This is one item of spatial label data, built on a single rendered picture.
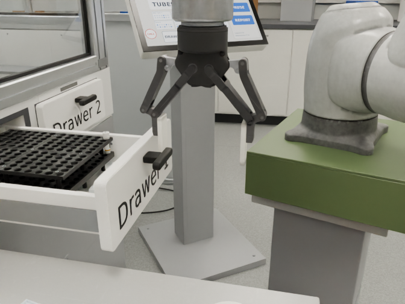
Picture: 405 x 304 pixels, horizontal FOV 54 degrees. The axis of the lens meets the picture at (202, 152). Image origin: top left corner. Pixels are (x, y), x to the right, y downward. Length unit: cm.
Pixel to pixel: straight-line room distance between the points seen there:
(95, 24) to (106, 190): 73
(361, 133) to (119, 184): 51
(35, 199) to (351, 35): 60
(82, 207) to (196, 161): 120
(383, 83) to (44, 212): 58
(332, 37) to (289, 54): 274
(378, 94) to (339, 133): 13
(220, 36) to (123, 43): 184
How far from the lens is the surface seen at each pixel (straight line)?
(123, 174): 58
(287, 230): 95
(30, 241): 98
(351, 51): 79
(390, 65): 74
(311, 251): 95
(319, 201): 79
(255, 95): 60
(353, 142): 84
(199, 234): 194
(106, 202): 54
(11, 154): 74
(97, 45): 119
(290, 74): 358
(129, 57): 240
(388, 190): 76
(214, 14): 57
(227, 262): 184
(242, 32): 162
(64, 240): 111
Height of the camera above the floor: 116
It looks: 22 degrees down
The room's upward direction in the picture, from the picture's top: straight up
